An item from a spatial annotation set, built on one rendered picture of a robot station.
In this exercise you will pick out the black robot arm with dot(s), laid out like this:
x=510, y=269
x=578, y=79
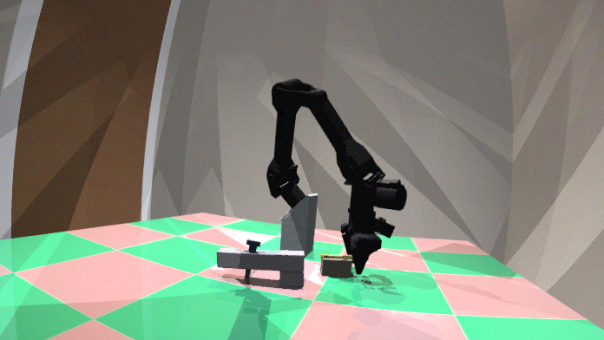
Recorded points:
x=354, y=161

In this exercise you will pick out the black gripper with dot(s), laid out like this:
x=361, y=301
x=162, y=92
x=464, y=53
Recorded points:
x=357, y=240

